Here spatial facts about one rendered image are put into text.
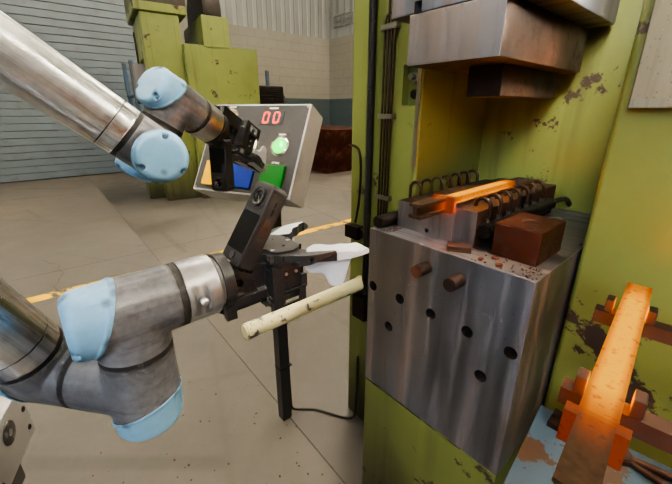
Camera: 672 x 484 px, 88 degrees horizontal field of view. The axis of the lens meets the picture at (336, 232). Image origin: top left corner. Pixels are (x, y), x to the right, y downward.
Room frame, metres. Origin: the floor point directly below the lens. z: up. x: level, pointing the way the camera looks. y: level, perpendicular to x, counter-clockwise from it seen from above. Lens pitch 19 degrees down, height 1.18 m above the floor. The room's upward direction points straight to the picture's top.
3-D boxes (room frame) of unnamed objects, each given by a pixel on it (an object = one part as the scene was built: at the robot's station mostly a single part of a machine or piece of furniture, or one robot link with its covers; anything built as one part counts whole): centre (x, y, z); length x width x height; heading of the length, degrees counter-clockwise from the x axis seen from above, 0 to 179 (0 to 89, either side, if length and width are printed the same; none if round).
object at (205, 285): (0.38, 0.16, 0.98); 0.08 x 0.05 x 0.08; 41
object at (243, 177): (1.00, 0.27, 1.01); 0.07 x 0.05 x 0.07; 66
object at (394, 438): (0.84, -0.42, 0.23); 0.56 x 0.38 x 0.47; 131
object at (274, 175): (0.95, 0.18, 1.01); 0.07 x 0.05 x 0.07; 66
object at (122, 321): (0.33, 0.23, 0.97); 0.11 x 0.08 x 0.09; 131
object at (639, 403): (0.35, -0.34, 0.92); 0.23 x 0.06 x 0.02; 137
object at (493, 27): (0.88, -0.37, 1.32); 0.42 x 0.20 x 0.10; 131
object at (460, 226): (0.88, -0.37, 0.96); 0.42 x 0.20 x 0.09; 131
